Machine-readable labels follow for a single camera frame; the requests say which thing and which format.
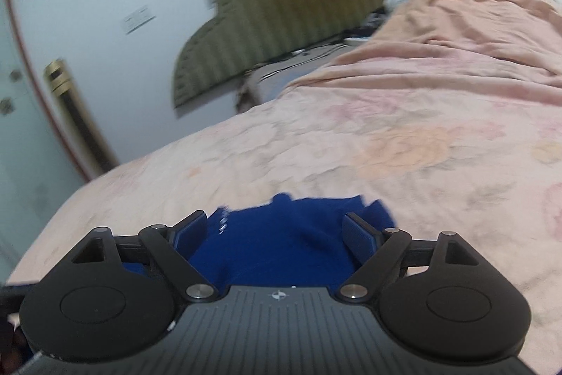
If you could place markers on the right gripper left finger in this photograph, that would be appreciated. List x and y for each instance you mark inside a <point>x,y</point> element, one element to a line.
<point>170,248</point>

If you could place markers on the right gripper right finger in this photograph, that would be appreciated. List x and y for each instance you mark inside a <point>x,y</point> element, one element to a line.
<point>380,254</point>

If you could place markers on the blue knit sweater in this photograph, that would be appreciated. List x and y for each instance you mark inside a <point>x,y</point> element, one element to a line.
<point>284,243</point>

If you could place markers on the dark clothes by headboard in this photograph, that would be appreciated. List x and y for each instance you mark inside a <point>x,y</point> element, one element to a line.
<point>372,23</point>

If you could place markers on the gold tower fan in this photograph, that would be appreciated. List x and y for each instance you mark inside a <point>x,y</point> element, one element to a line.
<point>83,130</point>

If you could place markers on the pink floral bed sheet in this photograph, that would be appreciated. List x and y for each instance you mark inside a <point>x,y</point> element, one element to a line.
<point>447,139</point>

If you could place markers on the beige patterned pillow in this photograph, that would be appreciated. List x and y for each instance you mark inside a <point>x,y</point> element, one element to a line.
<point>265,83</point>

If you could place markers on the orange blanket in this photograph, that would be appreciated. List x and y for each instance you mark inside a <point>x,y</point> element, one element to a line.
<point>506,48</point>

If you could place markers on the white wall switch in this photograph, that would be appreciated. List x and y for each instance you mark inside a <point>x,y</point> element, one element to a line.
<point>137,19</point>

